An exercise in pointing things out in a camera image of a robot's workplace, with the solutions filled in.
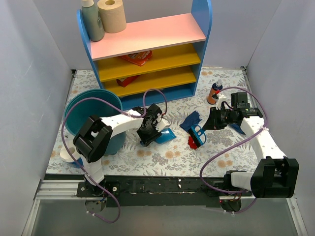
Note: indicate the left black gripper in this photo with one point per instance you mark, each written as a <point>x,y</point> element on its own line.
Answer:
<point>148,134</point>

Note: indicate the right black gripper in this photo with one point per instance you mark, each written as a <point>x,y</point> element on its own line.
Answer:
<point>217,118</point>

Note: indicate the blue plastic dustpan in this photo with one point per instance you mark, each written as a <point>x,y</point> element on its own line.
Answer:
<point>166,136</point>

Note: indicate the blue hand brush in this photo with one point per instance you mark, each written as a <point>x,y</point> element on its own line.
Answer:
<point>198,135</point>

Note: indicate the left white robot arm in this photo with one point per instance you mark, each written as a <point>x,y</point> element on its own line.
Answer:
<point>94,137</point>

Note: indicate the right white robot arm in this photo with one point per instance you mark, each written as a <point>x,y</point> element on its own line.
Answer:
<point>275,175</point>

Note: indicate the dark blue paper scrap right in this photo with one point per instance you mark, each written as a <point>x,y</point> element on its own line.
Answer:
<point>237,128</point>

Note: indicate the dark blue paper scrap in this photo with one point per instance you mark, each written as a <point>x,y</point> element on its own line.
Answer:
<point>190,120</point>
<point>237,128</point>

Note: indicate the floral table cloth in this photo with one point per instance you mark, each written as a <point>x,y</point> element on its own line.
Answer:
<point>175,157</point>

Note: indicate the dark blue paper scrap middle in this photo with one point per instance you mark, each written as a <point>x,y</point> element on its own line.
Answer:
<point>190,120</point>

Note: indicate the orange spray bottle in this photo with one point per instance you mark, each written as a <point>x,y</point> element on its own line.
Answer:
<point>217,86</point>

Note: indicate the red paper scrap right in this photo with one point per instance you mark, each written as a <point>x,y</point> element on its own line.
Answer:
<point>191,143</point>

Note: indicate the red box lower shelf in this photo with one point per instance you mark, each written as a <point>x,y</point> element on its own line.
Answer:
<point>126,81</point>

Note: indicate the red box shelf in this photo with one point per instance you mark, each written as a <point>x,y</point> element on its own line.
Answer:
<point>126,81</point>
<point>138,59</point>

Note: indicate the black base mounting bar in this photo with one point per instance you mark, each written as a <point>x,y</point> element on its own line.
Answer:
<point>132,191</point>

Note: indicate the teal plastic bucket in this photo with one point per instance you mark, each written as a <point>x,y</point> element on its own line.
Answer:
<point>85,109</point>

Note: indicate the red box upper shelf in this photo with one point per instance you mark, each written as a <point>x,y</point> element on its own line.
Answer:
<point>138,59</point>

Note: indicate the blue pink yellow shelf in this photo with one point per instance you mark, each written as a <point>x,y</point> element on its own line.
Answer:
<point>178,44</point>

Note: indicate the white blue tape roll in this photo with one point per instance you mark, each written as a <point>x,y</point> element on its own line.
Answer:
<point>67,158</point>

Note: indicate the brown paper roll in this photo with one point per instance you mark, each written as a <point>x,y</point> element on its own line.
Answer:
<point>112,15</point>

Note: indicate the grey green bottle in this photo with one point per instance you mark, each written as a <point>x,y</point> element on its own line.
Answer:
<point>92,20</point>

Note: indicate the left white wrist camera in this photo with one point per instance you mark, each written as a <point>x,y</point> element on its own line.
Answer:
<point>162,124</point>

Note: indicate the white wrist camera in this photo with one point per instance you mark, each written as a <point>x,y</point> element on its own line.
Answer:
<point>162,124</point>
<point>219,99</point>

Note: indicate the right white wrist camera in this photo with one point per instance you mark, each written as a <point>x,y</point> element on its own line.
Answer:
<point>219,99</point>

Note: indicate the aluminium frame rail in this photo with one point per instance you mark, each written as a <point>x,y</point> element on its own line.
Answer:
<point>57,211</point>

